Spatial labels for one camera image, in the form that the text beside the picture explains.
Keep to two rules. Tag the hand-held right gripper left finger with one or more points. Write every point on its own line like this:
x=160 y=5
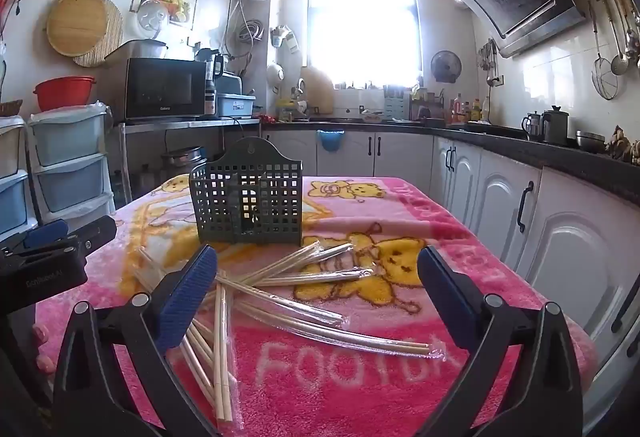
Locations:
x=187 y=297

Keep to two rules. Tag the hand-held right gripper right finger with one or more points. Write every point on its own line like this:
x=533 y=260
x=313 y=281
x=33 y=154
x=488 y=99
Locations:
x=447 y=297

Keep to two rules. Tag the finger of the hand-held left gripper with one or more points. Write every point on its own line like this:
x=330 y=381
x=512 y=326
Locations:
x=46 y=233
x=95 y=231

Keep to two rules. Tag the pile of chopsticks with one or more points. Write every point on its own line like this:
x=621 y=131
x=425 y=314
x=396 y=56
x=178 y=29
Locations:
x=280 y=300

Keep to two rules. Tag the green plastic utensil basket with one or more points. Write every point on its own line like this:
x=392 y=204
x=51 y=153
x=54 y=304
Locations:
x=250 y=202

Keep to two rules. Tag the small hanging utensils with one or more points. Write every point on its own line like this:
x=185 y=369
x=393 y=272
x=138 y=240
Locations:
x=489 y=59

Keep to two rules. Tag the white plastic drawer unit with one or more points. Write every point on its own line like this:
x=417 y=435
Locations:
x=11 y=177

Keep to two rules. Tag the white drawer storage unit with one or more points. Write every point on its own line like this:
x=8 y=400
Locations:
x=70 y=157

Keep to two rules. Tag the white kitchen base cabinets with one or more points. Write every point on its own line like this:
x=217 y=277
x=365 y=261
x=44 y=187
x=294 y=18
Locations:
x=500 y=197

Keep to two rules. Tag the stacked metal pots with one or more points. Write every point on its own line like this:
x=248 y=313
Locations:
x=182 y=159

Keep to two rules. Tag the metal shelf rack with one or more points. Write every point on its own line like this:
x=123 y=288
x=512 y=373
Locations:
x=150 y=124

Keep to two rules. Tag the pink printed blanket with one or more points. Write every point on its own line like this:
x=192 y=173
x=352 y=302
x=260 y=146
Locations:
x=350 y=367

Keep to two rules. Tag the wicker basket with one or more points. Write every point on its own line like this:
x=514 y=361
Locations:
x=10 y=108

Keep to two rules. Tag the red plastic basin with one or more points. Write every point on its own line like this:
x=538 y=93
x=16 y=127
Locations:
x=62 y=93

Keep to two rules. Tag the black microwave oven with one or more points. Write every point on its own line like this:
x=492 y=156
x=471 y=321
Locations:
x=160 y=89

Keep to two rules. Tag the black kitchen countertop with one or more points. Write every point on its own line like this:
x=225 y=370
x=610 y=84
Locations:
x=550 y=156

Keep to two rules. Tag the yellow oil bottle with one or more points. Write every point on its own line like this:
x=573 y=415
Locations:
x=476 y=111

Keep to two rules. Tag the black spice rack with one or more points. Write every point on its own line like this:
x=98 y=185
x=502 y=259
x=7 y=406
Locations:
x=425 y=109

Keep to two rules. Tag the metal pot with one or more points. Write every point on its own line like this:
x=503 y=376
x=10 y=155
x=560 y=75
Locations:
x=145 y=48

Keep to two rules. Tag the silver metal kettle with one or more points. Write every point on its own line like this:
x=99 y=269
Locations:
x=532 y=127

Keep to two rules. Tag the round woven tray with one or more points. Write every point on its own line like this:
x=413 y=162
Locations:
x=114 y=37

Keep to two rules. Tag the blue plastic bag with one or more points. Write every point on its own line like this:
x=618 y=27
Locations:
x=330 y=141

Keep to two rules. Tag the green knife holder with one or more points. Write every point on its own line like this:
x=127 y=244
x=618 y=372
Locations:
x=397 y=104

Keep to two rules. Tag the dark metal kettle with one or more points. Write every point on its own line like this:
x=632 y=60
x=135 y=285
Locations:
x=556 y=127

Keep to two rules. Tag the grey-blue small appliance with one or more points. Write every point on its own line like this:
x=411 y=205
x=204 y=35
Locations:
x=231 y=82

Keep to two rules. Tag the black blender jug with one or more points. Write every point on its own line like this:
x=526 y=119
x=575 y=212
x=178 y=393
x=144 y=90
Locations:
x=209 y=62

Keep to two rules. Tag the round bamboo tray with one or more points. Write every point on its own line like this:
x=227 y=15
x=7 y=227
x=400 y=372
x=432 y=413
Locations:
x=75 y=24

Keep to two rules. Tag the metal bowl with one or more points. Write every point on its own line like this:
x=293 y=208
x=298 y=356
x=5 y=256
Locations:
x=590 y=142

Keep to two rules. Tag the yellow box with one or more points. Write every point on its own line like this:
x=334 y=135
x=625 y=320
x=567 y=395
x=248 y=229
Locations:
x=286 y=111

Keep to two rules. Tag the glass pot lid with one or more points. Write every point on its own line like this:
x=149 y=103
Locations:
x=151 y=19

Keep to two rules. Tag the pile of ginger roots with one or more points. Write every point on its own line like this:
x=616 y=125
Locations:
x=622 y=144

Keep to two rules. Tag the white round hanging container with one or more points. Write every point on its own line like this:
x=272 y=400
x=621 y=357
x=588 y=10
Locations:
x=275 y=74

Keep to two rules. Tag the wooden cutting board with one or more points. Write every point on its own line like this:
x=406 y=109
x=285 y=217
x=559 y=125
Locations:
x=320 y=92

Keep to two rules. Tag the kitchen window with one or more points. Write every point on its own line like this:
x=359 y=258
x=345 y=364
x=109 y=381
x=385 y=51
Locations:
x=362 y=22

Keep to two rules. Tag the hanging metal ladle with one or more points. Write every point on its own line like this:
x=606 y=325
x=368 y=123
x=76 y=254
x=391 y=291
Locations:
x=619 y=64

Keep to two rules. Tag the hanging metal spatula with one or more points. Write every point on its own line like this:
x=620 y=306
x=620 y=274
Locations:
x=632 y=37

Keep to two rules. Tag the round wall fan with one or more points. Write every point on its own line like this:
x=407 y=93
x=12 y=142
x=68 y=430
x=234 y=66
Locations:
x=446 y=66

